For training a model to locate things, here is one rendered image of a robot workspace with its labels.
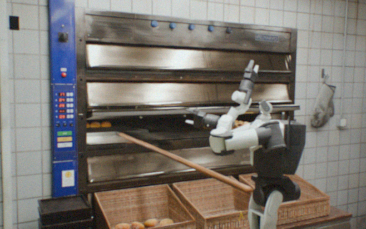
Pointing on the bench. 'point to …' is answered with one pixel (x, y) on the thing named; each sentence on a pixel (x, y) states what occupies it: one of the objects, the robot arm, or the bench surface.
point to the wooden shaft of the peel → (193, 165)
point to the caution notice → (68, 178)
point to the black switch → (63, 37)
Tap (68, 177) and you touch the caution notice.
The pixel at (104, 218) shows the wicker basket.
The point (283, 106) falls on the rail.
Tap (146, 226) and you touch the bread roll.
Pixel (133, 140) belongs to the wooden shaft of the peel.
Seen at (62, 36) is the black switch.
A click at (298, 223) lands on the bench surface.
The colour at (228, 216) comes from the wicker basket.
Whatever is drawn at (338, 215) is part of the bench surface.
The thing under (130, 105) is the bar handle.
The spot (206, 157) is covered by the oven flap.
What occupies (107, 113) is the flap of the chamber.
